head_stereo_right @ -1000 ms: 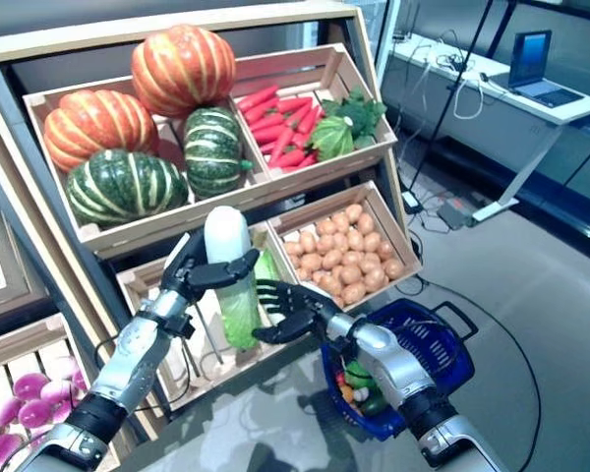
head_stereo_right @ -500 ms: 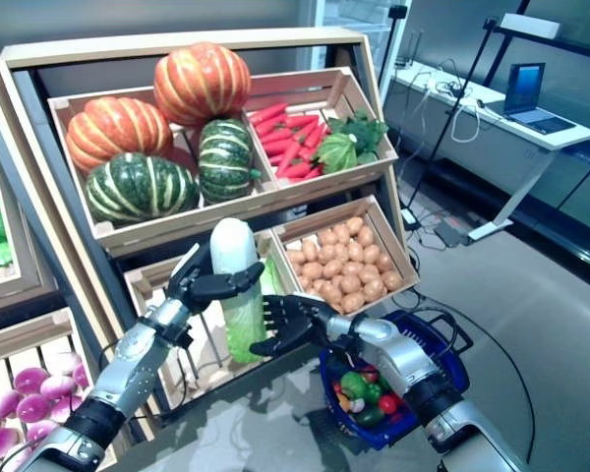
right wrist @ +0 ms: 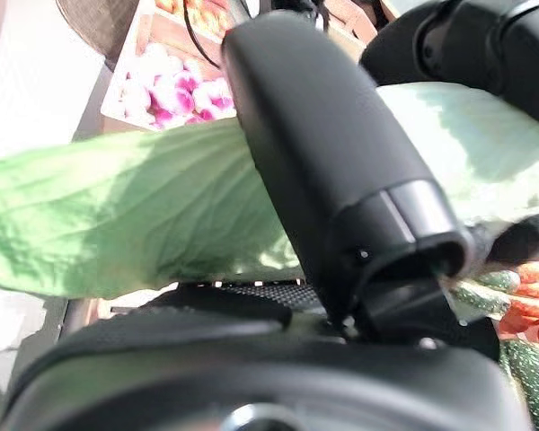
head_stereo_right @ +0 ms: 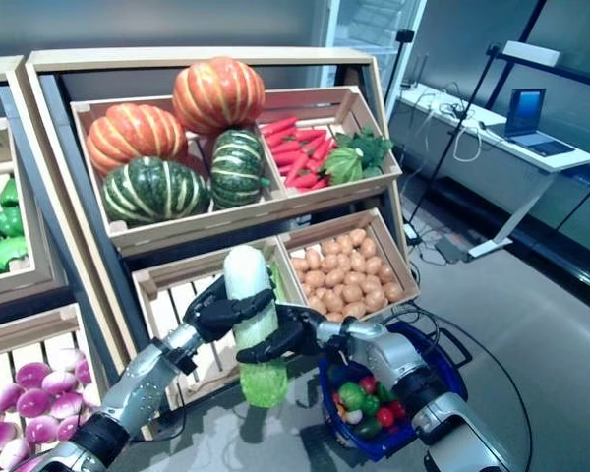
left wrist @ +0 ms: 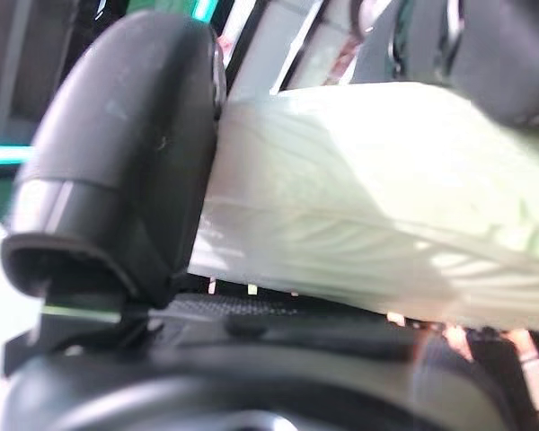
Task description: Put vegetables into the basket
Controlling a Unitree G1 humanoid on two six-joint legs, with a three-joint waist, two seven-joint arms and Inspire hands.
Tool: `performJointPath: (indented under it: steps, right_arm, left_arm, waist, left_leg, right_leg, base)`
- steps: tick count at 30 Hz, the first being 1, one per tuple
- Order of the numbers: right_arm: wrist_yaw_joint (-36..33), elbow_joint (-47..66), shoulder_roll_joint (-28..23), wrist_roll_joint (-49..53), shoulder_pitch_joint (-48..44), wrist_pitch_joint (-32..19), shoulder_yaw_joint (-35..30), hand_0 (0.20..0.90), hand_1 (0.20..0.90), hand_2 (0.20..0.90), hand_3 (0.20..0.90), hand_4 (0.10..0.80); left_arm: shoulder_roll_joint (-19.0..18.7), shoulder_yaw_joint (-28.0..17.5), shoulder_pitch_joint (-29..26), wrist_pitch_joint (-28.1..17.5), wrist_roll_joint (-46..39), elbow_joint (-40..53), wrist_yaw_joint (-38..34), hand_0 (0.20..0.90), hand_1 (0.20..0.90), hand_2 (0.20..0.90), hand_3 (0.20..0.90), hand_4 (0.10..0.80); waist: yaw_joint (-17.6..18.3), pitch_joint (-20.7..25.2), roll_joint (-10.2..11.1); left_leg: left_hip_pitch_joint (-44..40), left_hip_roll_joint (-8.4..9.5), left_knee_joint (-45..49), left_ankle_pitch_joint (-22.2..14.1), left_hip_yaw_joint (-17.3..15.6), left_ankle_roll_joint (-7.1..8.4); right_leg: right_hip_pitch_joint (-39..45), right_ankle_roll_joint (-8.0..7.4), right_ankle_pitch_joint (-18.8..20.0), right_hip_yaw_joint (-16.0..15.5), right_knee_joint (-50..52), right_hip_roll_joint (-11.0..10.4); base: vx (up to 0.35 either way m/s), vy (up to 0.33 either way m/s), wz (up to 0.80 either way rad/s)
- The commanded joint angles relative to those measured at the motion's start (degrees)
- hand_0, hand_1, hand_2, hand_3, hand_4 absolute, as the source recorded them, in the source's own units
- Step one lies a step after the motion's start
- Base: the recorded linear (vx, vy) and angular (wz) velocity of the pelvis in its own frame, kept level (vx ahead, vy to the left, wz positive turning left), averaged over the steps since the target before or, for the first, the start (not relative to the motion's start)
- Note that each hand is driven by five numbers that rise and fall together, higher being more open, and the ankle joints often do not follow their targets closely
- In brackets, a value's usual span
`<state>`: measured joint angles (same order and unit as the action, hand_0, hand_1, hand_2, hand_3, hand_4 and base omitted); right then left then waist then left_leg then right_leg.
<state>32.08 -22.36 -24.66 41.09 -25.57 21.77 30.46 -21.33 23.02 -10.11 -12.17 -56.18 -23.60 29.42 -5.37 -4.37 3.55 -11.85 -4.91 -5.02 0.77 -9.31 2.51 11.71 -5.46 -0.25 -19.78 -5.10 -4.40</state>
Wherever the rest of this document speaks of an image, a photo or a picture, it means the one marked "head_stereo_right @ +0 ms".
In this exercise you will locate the red apple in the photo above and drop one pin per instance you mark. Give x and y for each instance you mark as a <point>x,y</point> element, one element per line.
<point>369,383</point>

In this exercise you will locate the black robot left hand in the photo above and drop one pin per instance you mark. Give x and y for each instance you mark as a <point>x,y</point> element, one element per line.
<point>211,312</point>

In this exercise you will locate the green bell pepper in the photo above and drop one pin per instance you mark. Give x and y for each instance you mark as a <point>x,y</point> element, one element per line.
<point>384,393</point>
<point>9,193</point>
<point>372,404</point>
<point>7,253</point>
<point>10,221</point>

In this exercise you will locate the glass door white frame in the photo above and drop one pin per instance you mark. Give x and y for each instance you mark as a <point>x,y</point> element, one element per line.
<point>373,24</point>

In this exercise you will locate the small orange fruit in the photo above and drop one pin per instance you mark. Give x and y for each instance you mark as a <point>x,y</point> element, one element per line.
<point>339,407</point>

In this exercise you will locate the round green cabbage head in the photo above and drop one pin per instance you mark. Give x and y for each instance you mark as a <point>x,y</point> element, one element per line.
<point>351,395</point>

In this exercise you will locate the wooden carrot crate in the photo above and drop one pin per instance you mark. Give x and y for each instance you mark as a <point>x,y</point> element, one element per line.
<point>344,194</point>

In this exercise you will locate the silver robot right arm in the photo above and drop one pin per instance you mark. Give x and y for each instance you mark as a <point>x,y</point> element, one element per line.
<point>398,359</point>

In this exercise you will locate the white desk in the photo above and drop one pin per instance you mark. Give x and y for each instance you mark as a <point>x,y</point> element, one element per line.
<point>516,177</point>

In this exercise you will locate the red orange carrot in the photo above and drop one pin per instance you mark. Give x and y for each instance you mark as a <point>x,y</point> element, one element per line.
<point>305,181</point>
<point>277,127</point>
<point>322,147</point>
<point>297,169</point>
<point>287,157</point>
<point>311,134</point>
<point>285,146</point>

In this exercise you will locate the wooden pumpkin crate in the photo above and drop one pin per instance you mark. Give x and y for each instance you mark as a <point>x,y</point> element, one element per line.
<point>192,231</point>

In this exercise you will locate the dark green leafy vegetable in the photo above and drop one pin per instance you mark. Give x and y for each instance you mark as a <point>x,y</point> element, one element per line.
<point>371,145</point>

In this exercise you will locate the red tomato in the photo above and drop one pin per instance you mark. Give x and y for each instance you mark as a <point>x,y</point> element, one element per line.
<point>385,417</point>

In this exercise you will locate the light green leafy vegetable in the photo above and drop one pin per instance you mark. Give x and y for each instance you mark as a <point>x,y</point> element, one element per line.
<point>344,164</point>

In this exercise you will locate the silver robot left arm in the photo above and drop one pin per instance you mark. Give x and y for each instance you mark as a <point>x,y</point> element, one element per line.
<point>137,388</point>

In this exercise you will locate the open laptop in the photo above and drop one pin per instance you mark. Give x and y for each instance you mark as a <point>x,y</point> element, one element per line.
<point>526,110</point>

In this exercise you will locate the grey electronics box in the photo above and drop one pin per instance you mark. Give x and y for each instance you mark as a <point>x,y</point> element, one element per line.
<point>451,250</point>

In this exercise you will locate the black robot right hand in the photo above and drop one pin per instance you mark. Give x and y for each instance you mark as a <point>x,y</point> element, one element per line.
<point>300,334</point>

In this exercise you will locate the wooden green pepper crate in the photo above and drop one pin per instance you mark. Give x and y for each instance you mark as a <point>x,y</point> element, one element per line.
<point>37,236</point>

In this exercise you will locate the wooden turnip crate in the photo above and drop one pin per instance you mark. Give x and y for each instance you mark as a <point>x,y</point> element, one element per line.
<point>29,329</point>

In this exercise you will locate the green white napa cabbage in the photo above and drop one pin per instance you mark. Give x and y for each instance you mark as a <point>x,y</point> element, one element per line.
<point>246,270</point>
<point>277,282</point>

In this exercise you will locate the large green striped pumpkin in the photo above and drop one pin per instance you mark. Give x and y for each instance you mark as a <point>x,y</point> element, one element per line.
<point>155,189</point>

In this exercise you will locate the wooden slatted crate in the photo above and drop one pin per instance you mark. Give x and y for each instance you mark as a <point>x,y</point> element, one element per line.
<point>187,270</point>

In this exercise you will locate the small green striped pumpkin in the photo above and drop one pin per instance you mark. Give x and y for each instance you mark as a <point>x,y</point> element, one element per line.
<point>237,167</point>

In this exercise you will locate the wooden potato crate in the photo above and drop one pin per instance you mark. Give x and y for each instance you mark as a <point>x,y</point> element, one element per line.
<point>397,255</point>

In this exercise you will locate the orange striped pumpkin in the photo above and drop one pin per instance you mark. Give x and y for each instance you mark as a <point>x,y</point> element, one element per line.
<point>135,137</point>
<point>218,93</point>

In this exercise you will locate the white box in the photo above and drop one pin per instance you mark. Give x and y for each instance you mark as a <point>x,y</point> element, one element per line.
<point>531,53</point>

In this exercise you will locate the wooden vegetable display stand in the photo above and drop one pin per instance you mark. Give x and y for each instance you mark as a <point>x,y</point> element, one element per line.
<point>0,69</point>
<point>177,55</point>

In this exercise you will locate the black tripod pole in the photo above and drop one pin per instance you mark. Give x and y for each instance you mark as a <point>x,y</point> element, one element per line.
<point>454,147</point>

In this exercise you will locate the red bell pepper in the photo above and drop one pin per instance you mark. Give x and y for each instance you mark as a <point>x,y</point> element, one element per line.
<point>398,408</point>

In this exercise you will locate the brown potato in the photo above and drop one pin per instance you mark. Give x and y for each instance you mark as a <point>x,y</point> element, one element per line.
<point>369,247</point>
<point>314,279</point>
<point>358,237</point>
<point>334,317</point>
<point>376,300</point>
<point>317,301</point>
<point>344,242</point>
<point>330,263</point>
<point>334,301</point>
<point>359,260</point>
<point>313,258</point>
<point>300,264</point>
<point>334,277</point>
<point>369,282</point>
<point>354,310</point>
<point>373,265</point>
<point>386,275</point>
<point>393,292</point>
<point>330,247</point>

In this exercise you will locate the blue plastic shopping basket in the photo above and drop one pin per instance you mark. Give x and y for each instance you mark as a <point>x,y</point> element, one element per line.
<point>373,450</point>

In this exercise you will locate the black light stand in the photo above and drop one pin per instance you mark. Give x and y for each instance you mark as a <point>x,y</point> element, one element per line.
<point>404,35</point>

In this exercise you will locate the white garlic bulb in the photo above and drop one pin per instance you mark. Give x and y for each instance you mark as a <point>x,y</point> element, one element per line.
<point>354,417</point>

